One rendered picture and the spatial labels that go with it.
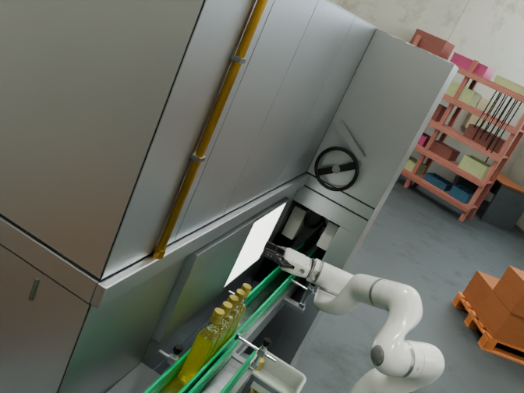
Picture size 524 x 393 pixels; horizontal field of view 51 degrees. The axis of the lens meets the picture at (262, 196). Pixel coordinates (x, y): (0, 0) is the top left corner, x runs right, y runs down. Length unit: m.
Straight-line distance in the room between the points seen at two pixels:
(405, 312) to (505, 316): 4.51
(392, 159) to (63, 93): 1.72
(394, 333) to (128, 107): 0.90
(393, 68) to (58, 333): 1.82
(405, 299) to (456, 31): 10.81
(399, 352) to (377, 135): 1.31
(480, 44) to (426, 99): 9.94
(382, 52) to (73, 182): 1.70
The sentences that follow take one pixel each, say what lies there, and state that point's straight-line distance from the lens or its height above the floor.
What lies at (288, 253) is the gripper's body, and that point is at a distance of 1.89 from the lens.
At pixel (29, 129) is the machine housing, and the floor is 1.79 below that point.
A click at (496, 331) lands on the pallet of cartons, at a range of 6.13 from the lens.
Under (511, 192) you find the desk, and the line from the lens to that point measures 11.83.
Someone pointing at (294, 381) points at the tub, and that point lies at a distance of 2.31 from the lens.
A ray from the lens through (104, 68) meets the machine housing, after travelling 1.17.
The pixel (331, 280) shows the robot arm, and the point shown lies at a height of 1.50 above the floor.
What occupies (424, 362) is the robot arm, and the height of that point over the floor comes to 1.57.
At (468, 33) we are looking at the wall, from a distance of 12.33.
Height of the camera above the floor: 2.26
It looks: 19 degrees down
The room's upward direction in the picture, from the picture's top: 25 degrees clockwise
